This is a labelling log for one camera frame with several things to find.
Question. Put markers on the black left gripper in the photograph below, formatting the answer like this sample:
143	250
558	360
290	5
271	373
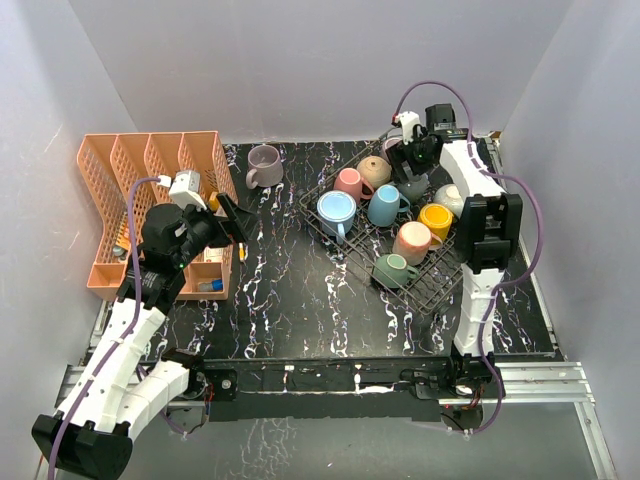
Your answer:
239	221

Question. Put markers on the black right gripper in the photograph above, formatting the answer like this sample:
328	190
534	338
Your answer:
400	153

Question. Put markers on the grey mug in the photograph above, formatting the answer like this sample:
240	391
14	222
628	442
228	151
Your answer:
414	191

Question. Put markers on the tan glazed round mug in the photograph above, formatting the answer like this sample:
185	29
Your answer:
375	170

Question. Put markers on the white speckled ceramic mug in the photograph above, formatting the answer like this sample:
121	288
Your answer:
449	197

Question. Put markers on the blue mug white interior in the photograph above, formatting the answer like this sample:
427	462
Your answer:
386	203

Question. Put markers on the yellow mug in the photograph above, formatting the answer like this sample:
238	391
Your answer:
438	219

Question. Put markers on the lilac mug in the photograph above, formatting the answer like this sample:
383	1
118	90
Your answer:
265	167

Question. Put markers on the pink mug white interior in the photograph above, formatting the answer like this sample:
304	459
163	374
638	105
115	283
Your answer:
350	181

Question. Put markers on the peach pink mug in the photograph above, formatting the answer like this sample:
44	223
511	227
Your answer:
413	241

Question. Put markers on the light blue ribbed mug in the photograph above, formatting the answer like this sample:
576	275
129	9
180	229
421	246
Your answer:
336	210

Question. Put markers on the green teal mug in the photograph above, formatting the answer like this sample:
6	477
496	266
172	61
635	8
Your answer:
393	271

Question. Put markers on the lavender textured mug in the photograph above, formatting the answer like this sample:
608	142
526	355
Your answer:
387	144

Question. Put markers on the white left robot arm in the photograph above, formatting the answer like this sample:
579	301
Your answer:
94	429

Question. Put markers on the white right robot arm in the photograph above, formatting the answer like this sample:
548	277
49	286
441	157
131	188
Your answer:
486	236

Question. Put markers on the papers in organizer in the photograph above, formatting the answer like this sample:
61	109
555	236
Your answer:
210	260

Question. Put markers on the orange plastic file organizer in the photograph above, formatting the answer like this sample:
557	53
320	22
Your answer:
111	163

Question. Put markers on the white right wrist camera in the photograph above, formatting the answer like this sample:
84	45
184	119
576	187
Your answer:
409	123

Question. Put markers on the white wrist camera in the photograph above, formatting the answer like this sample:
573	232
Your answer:
409	123
183	189

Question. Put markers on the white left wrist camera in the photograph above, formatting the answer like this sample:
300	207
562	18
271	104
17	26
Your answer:
183	189

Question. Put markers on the grey wire dish rack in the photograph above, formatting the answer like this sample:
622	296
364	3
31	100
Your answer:
439	282

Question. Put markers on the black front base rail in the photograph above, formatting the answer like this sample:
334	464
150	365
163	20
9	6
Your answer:
419	391

